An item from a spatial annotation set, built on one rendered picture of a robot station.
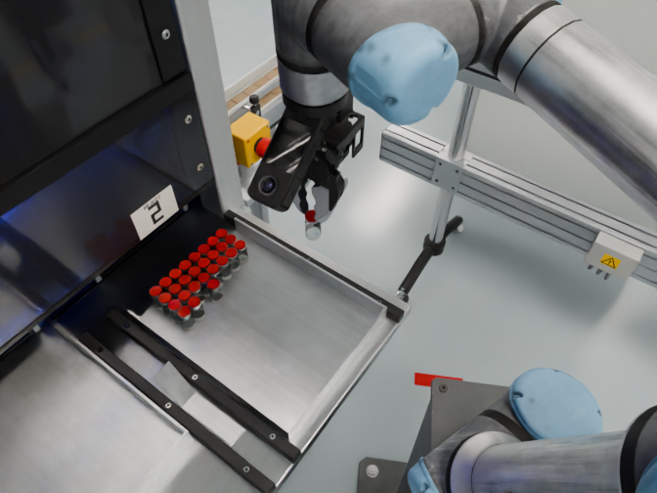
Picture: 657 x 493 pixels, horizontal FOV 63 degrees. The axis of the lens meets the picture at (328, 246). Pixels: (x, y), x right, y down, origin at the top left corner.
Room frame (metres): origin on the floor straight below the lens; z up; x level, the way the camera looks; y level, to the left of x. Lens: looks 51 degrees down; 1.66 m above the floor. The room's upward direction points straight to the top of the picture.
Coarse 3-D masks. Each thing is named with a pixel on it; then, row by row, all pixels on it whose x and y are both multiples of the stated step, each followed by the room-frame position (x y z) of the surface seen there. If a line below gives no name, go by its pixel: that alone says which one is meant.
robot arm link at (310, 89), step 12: (288, 72) 0.45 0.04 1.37; (300, 72) 0.45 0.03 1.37; (324, 72) 0.51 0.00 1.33; (288, 84) 0.46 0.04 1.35; (300, 84) 0.45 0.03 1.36; (312, 84) 0.45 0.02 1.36; (324, 84) 0.45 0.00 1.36; (336, 84) 0.45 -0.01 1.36; (288, 96) 0.46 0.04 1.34; (300, 96) 0.45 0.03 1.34; (312, 96) 0.45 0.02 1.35; (324, 96) 0.45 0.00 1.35; (336, 96) 0.46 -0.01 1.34
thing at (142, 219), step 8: (160, 192) 0.61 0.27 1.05; (168, 192) 0.62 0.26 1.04; (152, 200) 0.60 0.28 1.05; (160, 200) 0.61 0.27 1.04; (168, 200) 0.62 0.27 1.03; (144, 208) 0.58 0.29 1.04; (152, 208) 0.59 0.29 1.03; (168, 208) 0.62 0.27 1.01; (176, 208) 0.63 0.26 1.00; (136, 216) 0.57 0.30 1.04; (144, 216) 0.58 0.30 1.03; (168, 216) 0.61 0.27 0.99; (136, 224) 0.56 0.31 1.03; (144, 224) 0.57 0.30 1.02; (152, 224) 0.58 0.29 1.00; (144, 232) 0.57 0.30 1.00
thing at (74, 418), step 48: (48, 336) 0.44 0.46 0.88; (0, 384) 0.36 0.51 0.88; (48, 384) 0.36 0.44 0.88; (96, 384) 0.36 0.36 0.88; (0, 432) 0.28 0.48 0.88; (48, 432) 0.28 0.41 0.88; (96, 432) 0.28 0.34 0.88; (144, 432) 0.28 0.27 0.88; (0, 480) 0.22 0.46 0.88; (48, 480) 0.22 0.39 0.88; (96, 480) 0.22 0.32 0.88; (144, 480) 0.21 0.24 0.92
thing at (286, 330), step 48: (240, 288) 0.54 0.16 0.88; (288, 288) 0.54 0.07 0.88; (336, 288) 0.54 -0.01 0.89; (192, 336) 0.44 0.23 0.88; (240, 336) 0.44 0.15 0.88; (288, 336) 0.44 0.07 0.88; (336, 336) 0.44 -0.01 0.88; (240, 384) 0.36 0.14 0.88; (288, 384) 0.36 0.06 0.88; (288, 432) 0.27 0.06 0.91
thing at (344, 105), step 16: (352, 96) 0.52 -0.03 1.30; (304, 112) 0.45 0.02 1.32; (320, 112) 0.45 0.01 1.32; (336, 112) 0.50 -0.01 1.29; (352, 112) 0.52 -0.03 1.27; (336, 128) 0.49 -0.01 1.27; (352, 128) 0.49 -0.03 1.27; (320, 144) 0.47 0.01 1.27; (336, 144) 0.47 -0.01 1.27; (352, 144) 0.50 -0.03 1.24; (320, 160) 0.45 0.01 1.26; (336, 160) 0.47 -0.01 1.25; (304, 176) 0.47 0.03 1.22; (320, 176) 0.46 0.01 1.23
